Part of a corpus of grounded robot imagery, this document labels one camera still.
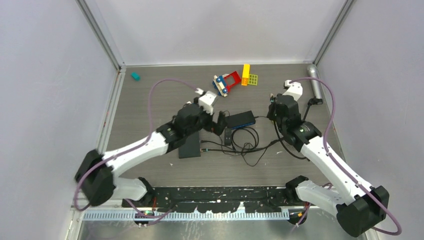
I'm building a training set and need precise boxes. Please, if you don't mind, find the teal block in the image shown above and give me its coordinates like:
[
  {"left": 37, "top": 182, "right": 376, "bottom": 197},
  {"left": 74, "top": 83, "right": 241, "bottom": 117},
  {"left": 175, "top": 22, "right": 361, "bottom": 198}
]
[{"left": 131, "top": 72, "right": 141, "bottom": 81}]

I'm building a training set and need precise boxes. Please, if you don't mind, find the yellow toy brick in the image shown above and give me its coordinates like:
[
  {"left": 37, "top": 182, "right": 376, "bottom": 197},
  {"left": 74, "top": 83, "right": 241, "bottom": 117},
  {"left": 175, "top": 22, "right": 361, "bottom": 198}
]
[{"left": 241, "top": 64, "right": 251, "bottom": 86}]

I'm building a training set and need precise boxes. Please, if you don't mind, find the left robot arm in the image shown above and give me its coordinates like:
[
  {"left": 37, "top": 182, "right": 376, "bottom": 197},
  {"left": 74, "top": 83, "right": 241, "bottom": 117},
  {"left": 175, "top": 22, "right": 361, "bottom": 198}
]
[{"left": 74, "top": 103, "right": 227, "bottom": 207}]

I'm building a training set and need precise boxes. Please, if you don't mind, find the black ethernet cable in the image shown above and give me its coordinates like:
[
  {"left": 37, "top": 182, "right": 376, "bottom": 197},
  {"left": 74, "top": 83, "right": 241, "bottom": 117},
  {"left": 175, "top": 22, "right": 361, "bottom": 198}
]
[{"left": 200, "top": 120, "right": 309, "bottom": 161}]

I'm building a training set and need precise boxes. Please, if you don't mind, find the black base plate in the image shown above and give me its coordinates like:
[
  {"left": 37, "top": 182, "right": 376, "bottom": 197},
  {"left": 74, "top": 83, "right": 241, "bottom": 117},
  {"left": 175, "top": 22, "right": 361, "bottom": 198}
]
[{"left": 132, "top": 186, "right": 308, "bottom": 214}]

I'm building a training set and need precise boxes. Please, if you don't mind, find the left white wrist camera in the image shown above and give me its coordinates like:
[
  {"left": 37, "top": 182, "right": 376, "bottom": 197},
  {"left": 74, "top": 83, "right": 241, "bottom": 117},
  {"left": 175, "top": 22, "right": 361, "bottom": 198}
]
[{"left": 198, "top": 91, "right": 219, "bottom": 116}]

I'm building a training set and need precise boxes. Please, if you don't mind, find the silver microphone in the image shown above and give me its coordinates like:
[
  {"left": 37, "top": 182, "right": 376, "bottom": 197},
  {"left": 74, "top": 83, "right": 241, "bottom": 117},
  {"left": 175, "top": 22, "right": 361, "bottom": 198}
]
[{"left": 307, "top": 64, "right": 323, "bottom": 102}]

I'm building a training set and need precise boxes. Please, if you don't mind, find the black power adapter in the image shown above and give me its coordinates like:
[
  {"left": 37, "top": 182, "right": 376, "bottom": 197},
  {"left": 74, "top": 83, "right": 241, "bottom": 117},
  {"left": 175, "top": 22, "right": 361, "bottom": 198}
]
[{"left": 224, "top": 128, "right": 232, "bottom": 146}]

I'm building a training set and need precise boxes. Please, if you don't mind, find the red blue toy vehicle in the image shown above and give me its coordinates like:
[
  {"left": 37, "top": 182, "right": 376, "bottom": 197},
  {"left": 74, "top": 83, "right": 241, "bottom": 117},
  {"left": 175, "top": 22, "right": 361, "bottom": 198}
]
[{"left": 212, "top": 71, "right": 242, "bottom": 97}]

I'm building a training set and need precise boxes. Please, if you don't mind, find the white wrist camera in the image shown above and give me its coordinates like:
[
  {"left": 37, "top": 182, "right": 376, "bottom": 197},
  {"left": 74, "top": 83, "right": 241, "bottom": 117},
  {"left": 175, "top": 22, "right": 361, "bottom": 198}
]
[
  {"left": 198, "top": 91, "right": 219, "bottom": 116},
  {"left": 282, "top": 80, "right": 303, "bottom": 101}
]

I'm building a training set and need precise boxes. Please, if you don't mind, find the black mini tripod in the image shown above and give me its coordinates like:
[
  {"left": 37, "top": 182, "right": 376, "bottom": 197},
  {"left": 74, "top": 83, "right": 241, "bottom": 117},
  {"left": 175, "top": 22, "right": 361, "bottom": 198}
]
[{"left": 302, "top": 97, "right": 323, "bottom": 121}]

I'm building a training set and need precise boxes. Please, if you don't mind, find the lime green grid plate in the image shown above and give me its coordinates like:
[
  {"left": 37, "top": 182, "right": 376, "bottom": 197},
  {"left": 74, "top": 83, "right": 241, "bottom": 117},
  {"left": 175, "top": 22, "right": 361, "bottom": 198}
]
[{"left": 247, "top": 74, "right": 258, "bottom": 86}]

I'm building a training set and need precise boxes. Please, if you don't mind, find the black microphone cable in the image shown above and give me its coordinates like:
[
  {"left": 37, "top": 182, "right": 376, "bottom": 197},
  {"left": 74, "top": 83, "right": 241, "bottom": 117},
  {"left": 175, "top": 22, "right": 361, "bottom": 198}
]
[{"left": 200, "top": 127, "right": 260, "bottom": 156}]

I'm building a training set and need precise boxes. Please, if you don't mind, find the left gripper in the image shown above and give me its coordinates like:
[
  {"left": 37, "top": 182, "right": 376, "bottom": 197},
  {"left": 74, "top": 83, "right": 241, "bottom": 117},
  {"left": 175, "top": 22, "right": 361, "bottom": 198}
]
[{"left": 184, "top": 105, "right": 228, "bottom": 138}]

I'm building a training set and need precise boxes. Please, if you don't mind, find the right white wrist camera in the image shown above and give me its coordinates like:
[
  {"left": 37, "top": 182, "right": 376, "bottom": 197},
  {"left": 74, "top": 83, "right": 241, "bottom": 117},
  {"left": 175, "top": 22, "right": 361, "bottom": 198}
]
[{"left": 282, "top": 80, "right": 303, "bottom": 101}]

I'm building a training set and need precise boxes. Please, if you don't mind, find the black network switch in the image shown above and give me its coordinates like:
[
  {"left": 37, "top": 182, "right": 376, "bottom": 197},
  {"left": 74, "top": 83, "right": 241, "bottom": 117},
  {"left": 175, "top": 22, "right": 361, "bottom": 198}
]
[{"left": 225, "top": 110, "right": 256, "bottom": 130}]

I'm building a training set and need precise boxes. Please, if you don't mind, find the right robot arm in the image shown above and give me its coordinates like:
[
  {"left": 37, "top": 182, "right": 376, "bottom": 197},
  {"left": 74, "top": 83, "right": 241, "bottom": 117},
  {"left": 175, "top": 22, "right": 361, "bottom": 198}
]
[{"left": 267, "top": 93, "right": 390, "bottom": 237}]

